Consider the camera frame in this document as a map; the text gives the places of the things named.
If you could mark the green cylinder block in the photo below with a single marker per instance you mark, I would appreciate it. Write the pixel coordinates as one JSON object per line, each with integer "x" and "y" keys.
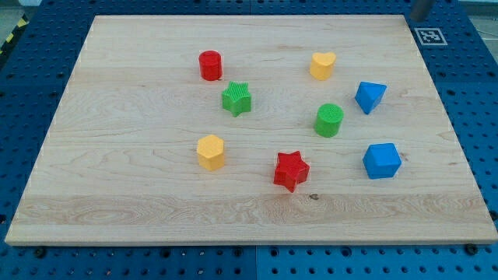
{"x": 328, "y": 120}

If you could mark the blue triangular prism block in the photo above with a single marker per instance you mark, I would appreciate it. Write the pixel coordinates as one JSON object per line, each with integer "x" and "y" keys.
{"x": 369, "y": 95}

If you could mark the blue cube block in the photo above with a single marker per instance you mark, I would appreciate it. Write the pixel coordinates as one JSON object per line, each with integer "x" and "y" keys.
{"x": 381, "y": 161}

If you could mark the white fiducial marker tag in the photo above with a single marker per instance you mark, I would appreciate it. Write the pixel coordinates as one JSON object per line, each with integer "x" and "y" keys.
{"x": 429, "y": 36}

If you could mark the yellow heart block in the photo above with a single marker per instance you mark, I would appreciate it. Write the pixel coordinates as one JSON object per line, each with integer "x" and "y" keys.
{"x": 322, "y": 65}

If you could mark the green star block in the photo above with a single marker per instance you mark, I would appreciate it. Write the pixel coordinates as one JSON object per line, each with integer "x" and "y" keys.
{"x": 236, "y": 98}

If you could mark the red cylinder block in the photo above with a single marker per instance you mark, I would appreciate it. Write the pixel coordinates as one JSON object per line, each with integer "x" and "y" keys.
{"x": 210, "y": 65}

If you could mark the grey metal pusher rod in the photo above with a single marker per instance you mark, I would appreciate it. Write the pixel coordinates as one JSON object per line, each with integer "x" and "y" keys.
{"x": 421, "y": 9}

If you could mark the red star block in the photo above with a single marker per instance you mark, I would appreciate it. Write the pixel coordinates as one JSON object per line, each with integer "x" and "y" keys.
{"x": 290, "y": 170}

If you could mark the yellow hexagon block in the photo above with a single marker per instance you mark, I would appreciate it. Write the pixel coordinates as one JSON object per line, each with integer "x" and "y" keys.
{"x": 210, "y": 151}

